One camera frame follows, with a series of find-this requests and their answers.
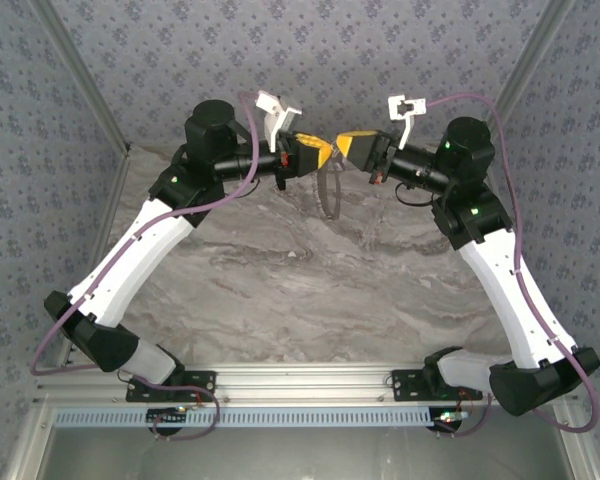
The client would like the aluminium lower frame rail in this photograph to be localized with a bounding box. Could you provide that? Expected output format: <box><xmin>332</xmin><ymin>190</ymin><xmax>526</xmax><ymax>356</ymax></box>
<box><xmin>553</xmin><ymin>399</ymin><xmax>600</xmax><ymax>480</ymax></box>
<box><xmin>3</xmin><ymin>403</ymin><xmax>56</xmax><ymax>480</ymax></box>

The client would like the metal keyring with small rings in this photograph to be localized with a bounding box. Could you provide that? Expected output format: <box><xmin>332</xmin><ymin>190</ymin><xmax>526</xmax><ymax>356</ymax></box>
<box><xmin>316</xmin><ymin>153</ymin><xmax>344</xmax><ymax>222</ymax></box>

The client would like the light blue slotted cable duct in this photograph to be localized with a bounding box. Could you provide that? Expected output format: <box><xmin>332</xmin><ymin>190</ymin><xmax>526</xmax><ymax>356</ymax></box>
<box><xmin>53</xmin><ymin>405</ymin><xmax>481</xmax><ymax>429</ymax></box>

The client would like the grey metal shelf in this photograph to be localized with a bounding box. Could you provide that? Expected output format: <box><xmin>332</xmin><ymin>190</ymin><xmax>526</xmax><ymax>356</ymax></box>
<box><xmin>42</xmin><ymin>424</ymin><xmax>569</xmax><ymax>480</ymax></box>

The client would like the aluminium frame post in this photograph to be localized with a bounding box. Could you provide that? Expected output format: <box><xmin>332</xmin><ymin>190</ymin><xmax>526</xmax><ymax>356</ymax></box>
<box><xmin>28</xmin><ymin>0</ymin><xmax>133</xmax><ymax>159</ymax></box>
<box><xmin>479</xmin><ymin>0</ymin><xmax>579</xmax><ymax>151</ymax></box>

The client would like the small black controller board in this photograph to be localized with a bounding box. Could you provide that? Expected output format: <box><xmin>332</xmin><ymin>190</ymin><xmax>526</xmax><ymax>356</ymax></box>
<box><xmin>432</xmin><ymin>407</ymin><xmax>469</xmax><ymax>434</ymax></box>
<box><xmin>146</xmin><ymin>407</ymin><xmax>190</xmax><ymax>436</ymax></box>

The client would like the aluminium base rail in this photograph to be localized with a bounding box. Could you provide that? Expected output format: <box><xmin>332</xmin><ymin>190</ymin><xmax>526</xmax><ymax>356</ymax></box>
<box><xmin>34</xmin><ymin>363</ymin><xmax>579</xmax><ymax>407</ymax></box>

